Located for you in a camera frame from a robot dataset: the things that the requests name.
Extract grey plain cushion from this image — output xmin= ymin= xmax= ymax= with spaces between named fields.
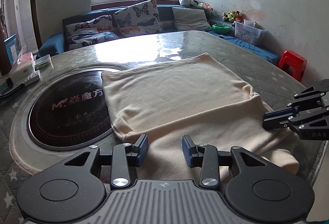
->
xmin=172 ymin=7 xmax=212 ymax=31

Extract panda plush toy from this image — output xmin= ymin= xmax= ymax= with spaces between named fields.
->
xmin=178 ymin=0 xmax=198 ymax=7

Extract right butterfly pillow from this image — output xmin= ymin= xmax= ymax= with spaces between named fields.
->
xmin=113 ymin=0 xmax=163 ymax=37

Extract pink tissue pack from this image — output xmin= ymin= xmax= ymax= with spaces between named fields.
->
xmin=9 ymin=52 xmax=35 ymax=83

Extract blue sectional sofa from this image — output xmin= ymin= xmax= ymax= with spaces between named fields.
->
xmin=37 ymin=0 xmax=280 ymax=65

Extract blue white cabinet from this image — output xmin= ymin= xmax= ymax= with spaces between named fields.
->
xmin=4 ymin=33 xmax=20 ymax=65

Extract cream knit garment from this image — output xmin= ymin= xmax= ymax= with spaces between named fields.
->
xmin=102 ymin=53 xmax=299 ymax=180

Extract left butterfly pillow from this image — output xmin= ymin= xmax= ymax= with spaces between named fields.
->
xmin=65 ymin=15 xmax=119 ymax=50

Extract white flat box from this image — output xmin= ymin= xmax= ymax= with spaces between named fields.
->
xmin=14 ymin=70 xmax=41 ymax=87

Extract green plastic bowl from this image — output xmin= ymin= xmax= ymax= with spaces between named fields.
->
xmin=212 ymin=24 xmax=231 ymax=34

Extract red plastic stool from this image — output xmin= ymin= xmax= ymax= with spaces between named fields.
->
xmin=278 ymin=50 xmax=307 ymax=82

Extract small plush toys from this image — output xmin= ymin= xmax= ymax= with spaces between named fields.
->
xmin=222 ymin=10 xmax=243 ymax=23

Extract green card box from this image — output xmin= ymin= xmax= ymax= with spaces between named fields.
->
xmin=35 ymin=55 xmax=53 ymax=71

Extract black round induction cooktop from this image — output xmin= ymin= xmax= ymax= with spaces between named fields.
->
xmin=27 ymin=68 xmax=112 ymax=152

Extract butterfly pillow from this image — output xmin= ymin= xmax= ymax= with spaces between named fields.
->
xmin=113 ymin=0 xmax=163 ymax=37
xmin=65 ymin=15 xmax=119 ymax=50

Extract clear plastic storage box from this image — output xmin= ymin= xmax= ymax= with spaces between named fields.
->
xmin=234 ymin=22 xmax=267 ymax=46

